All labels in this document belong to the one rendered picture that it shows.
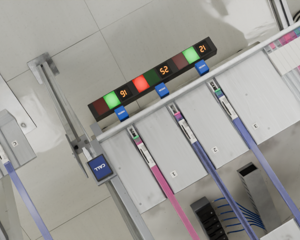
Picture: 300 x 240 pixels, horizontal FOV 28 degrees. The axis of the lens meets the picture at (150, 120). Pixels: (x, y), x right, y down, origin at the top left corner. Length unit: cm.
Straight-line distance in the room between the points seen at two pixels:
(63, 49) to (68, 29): 7
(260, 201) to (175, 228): 25
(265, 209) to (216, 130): 42
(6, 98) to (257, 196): 91
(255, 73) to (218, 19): 79
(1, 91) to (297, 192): 101
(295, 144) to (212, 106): 41
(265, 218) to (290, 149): 21
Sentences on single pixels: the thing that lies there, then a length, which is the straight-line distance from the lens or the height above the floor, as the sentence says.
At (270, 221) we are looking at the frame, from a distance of 177.
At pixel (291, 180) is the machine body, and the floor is 62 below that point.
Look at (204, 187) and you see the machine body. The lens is 167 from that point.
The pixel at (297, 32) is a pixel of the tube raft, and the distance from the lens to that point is 148.
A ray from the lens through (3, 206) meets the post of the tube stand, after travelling 149.
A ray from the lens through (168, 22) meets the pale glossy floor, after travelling 213.
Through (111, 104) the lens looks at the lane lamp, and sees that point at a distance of 142.
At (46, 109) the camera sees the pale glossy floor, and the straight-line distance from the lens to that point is 212.
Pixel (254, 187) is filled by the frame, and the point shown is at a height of 66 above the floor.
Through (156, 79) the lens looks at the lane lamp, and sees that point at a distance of 143.
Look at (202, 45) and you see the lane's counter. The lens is 146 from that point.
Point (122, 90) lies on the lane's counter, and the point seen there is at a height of 65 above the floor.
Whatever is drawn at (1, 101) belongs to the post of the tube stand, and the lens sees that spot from 208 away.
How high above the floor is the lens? 195
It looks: 61 degrees down
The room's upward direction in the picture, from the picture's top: 141 degrees clockwise
